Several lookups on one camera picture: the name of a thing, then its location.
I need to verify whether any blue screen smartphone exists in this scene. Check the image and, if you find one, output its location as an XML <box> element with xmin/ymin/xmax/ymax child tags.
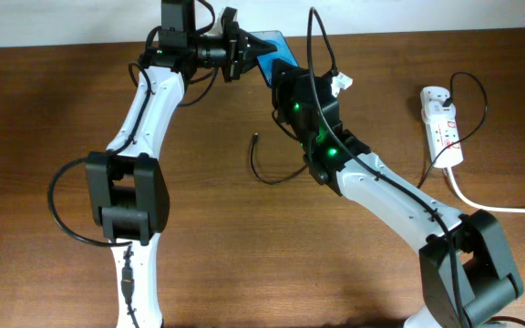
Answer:
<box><xmin>252</xmin><ymin>30</ymin><xmax>298</xmax><ymax>87</ymax></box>

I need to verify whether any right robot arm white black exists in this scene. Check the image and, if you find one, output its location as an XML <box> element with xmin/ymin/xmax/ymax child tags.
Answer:
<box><xmin>271</xmin><ymin>59</ymin><xmax>524</xmax><ymax>327</ymax></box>

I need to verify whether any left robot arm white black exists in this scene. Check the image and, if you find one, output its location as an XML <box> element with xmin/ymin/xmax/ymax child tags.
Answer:
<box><xmin>85</xmin><ymin>1</ymin><xmax>277</xmax><ymax>327</ymax></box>

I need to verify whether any white power strip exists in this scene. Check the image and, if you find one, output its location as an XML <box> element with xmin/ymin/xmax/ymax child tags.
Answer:
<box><xmin>420</xmin><ymin>87</ymin><xmax>463</xmax><ymax>169</ymax></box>

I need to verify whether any black charger cable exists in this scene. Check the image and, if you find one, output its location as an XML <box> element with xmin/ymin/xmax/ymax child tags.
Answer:
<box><xmin>249</xmin><ymin>71</ymin><xmax>489</xmax><ymax>190</ymax></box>

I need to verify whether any white power strip cord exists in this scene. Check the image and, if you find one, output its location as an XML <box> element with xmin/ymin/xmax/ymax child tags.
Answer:
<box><xmin>443</xmin><ymin>166</ymin><xmax>525</xmax><ymax>217</ymax></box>

